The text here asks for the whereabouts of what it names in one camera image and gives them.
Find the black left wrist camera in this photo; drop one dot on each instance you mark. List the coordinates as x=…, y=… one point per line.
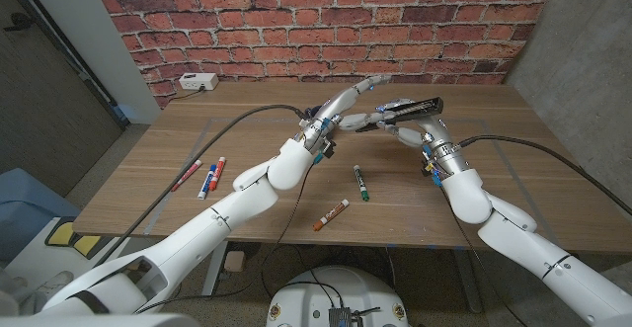
x=327, y=148

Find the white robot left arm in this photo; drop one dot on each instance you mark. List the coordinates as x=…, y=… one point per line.
x=197, y=238

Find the blue dry erase marker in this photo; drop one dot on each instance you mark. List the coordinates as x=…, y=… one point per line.
x=206, y=184

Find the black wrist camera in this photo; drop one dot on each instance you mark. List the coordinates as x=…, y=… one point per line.
x=427, y=170
x=327, y=148

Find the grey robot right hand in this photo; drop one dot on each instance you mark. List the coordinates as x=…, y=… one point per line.
x=437, y=134

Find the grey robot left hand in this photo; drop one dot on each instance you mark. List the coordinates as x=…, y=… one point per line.
x=331, y=107

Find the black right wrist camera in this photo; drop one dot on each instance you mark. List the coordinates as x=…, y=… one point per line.
x=427, y=170

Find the navy blue mug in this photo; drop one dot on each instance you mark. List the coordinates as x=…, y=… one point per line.
x=312, y=113

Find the grey table leg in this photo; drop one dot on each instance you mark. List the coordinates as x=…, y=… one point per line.
x=214, y=277
x=469, y=287

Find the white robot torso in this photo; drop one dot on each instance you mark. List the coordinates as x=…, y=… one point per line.
x=336, y=292

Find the seated person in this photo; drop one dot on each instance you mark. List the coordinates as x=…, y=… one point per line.
x=49, y=282

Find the blue plastic bin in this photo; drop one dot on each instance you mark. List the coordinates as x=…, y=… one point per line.
x=24, y=203

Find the green dry erase marker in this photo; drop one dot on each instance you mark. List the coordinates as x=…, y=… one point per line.
x=361, y=184

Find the red brick print backdrop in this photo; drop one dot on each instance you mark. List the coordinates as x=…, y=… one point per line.
x=321, y=30

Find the dark wooden door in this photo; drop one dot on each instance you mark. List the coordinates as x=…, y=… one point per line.
x=39, y=109

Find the orange dry erase marker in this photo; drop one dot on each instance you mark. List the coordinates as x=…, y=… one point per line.
x=330, y=215

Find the white power strip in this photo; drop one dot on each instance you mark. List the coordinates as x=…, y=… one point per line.
x=198, y=81

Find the beige box under table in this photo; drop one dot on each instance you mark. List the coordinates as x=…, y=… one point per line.
x=235, y=262

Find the grey finned torso module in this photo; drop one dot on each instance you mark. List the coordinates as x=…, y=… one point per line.
x=339, y=318

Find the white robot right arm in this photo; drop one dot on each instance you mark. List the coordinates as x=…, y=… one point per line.
x=518, y=238

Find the yellow black floor pad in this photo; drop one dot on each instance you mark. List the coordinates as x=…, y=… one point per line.
x=64, y=233

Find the red dry erase marker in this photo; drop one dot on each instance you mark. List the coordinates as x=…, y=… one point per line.
x=217, y=174
x=190, y=170

